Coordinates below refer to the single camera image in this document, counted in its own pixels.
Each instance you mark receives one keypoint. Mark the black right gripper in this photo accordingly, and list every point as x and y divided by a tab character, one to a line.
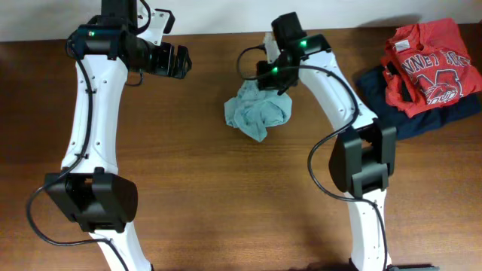
267	83

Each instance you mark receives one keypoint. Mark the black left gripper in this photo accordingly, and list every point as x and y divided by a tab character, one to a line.
166	66

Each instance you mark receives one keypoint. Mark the light blue t-shirt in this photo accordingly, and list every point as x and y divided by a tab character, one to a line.
253	111

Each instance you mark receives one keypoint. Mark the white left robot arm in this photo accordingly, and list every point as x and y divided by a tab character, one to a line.
126	37

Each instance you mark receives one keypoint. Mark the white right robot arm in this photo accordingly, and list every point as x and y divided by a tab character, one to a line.
363	156

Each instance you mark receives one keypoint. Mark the navy blue folded garment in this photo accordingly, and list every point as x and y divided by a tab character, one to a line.
372	85

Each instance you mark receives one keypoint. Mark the red printed t-shirt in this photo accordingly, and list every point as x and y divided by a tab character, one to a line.
427	66

